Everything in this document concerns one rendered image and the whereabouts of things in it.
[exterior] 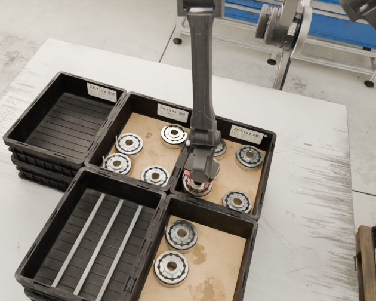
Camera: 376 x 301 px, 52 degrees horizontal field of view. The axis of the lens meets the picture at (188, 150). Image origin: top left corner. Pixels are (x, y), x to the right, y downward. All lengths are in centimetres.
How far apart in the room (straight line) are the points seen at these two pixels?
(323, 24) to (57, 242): 258
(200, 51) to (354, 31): 242
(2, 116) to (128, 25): 202
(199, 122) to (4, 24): 286
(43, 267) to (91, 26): 266
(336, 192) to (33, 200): 120
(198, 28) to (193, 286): 73
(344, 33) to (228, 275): 243
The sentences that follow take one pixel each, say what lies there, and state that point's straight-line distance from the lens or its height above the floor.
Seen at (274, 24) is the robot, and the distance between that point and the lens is 159.
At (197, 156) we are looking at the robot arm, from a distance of 110.
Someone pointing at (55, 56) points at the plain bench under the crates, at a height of 70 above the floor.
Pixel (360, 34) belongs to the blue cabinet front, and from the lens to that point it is 333.
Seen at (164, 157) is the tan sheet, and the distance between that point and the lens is 145.
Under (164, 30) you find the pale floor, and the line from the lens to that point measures 359.
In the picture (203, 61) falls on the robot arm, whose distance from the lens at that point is 99.
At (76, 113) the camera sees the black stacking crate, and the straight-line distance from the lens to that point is 162.
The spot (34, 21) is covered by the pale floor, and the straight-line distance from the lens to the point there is 373.
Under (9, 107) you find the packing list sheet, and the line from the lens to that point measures 188.
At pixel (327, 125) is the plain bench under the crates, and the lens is 196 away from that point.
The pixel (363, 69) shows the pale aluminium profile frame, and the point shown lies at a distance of 349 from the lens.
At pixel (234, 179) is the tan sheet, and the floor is 83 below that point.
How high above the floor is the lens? 196
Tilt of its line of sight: 50 degrees down
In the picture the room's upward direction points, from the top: 9 degrees clockwise
